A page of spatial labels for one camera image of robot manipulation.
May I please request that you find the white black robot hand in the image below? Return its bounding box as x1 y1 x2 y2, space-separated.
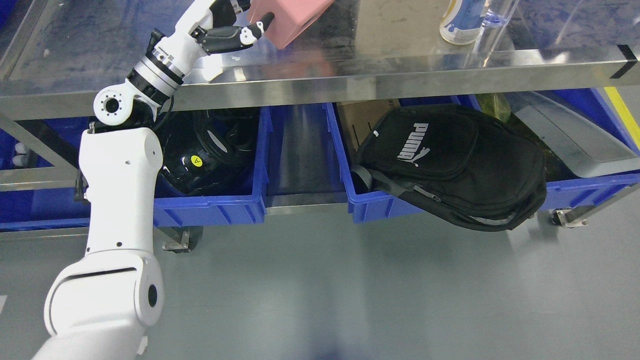
147 0 275 75

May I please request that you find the black helmet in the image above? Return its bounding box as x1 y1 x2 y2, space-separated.
155 107 261 197

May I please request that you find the pink storage box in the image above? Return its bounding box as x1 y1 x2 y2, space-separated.
246 0 334 50

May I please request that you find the clear plastic bottle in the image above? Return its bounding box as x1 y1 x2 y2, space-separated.
473 0 519 54

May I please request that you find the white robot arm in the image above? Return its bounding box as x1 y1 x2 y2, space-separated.
34 29 201 360

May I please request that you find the blue bin with backpack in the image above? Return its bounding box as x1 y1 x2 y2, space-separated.
324 87 639 224

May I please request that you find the cardboard piece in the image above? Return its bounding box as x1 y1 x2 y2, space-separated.
336 98 400 159

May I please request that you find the white blue bottle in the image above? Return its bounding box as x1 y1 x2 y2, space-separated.
439 0 486 46

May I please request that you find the grey plastic cover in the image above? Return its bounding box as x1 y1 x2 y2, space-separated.
505 88 640 178

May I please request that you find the black Puma backpack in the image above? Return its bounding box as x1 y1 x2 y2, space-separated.
350 103 547 232

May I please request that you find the far left blue bin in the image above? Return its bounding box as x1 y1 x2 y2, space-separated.
0 117 90 232

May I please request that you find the blue bin with helmet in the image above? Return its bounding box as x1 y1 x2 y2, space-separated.
153 107 273 227

